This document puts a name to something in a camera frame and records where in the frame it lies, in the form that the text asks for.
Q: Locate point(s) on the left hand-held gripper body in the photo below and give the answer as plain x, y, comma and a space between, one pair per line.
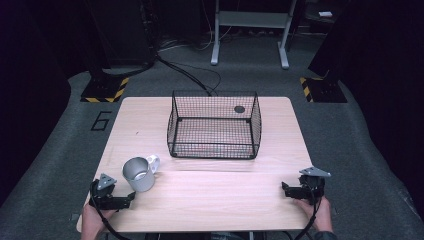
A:
104, 192

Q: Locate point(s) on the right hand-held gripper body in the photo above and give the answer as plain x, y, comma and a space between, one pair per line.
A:
312, 186

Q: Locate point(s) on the white mug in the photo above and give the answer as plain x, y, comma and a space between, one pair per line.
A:
140, 173

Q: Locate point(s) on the person's right hand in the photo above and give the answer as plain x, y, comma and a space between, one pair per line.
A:
319, 213

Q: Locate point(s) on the person's left hand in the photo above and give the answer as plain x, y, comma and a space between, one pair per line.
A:
93, 218

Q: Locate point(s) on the black round table grommet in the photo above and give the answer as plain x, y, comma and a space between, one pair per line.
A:
239, 109

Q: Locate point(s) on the black stand base striped edge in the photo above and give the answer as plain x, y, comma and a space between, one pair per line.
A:
105, 88
321, 90

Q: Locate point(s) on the small white box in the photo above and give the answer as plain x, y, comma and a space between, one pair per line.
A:
325, 14

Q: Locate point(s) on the white metal desk frame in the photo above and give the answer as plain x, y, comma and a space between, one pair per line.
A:
248, 20

